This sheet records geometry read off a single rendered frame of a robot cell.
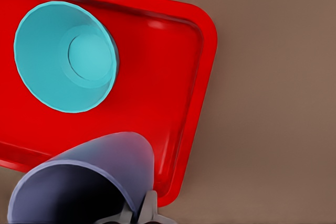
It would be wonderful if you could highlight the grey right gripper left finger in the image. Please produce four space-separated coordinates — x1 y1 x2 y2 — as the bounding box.
96 207 138 224

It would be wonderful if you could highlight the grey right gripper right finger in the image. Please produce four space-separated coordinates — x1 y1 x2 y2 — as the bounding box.
137 190 178 224

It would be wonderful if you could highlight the purple cup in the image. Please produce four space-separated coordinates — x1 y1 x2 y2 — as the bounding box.
6 131 154 224

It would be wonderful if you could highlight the cyan bowl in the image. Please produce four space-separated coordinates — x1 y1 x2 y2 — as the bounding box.
13 1 120 114

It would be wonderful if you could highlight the red plastic tray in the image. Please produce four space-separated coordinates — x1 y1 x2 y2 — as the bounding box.
0 0 218 208

